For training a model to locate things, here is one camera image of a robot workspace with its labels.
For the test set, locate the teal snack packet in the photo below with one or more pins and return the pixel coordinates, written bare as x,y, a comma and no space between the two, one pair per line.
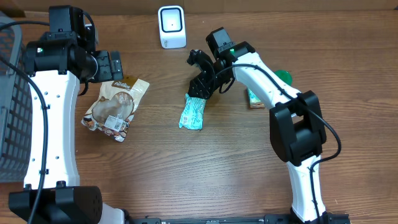
192,115

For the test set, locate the small green white sachet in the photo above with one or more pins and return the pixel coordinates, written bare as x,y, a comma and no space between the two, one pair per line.
252,97

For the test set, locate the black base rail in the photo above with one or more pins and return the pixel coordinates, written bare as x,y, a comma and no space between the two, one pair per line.
326,218

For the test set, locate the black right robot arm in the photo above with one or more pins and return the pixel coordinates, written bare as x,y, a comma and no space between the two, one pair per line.
297,132

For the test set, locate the brown cookie bag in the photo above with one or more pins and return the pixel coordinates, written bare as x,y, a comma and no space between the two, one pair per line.
115,107

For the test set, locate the grey plastic mesh basket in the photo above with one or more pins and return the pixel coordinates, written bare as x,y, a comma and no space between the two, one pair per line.
16,110

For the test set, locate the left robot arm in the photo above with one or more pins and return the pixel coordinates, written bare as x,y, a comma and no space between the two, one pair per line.
58,68

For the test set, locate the white barcode scanner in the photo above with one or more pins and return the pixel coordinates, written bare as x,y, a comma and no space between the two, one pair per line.
172,27

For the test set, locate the small orange sachet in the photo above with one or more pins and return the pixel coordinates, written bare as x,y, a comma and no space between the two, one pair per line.
257,105

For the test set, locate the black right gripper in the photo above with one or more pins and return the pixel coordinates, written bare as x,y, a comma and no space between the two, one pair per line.
206,86

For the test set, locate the green lid seasoning jar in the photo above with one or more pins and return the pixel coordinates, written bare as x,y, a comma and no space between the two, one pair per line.
285,76

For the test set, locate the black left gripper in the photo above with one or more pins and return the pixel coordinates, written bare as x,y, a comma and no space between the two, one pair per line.
108,73

